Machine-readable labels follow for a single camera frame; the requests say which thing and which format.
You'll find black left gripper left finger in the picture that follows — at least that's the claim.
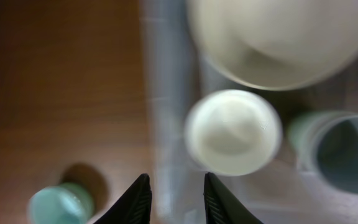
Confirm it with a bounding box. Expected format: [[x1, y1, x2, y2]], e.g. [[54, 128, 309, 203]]
[[94, 174, 152, 224]]

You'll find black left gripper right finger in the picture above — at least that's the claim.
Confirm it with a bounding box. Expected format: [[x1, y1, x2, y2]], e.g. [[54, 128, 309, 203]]
[[203, 172, 262, 224]]

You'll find light blue small bowl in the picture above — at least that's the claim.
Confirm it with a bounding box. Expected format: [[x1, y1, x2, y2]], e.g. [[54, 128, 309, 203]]
[[27, 182, 95, 224]]

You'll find white small bowl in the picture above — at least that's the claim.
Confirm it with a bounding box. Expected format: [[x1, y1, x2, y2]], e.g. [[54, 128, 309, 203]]
[[184, 90, 283, 176]]

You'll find cream cup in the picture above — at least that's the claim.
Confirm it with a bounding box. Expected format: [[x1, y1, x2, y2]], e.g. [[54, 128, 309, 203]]
[[298, 113, 358, 194]]

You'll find cream plate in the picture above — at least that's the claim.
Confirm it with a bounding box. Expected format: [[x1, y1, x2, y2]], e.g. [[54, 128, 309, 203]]
[[186, 0, 358, 91]]

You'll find mint green cup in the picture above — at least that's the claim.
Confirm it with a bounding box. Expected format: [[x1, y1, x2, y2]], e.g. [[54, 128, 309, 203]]
[[288, 111, 352, 161]]

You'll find clear plastic storage bin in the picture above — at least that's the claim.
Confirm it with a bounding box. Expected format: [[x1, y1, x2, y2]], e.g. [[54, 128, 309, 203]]
[[141, 1, 358, 223]]

